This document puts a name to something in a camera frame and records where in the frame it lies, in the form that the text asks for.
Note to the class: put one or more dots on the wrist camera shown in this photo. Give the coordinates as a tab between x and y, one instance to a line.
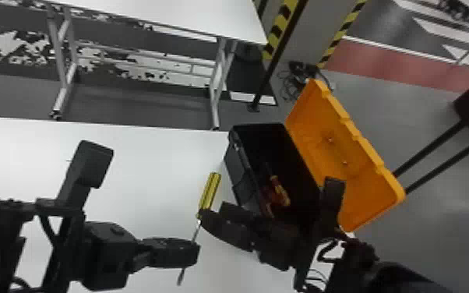
332	204
87	165

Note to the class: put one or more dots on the black tool box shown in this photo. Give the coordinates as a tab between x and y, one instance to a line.
332	151

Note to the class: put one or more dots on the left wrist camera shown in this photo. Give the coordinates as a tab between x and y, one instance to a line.
87	165

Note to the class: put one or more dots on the white side table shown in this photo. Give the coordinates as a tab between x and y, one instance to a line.
169	14

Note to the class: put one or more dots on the yellow black striped post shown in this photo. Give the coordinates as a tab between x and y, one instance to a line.
277	30

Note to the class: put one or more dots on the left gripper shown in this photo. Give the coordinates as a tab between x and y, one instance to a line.
105	253

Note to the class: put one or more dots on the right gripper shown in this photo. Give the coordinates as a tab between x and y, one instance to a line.
281	241

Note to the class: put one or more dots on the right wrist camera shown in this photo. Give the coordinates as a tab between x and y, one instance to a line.
332	204

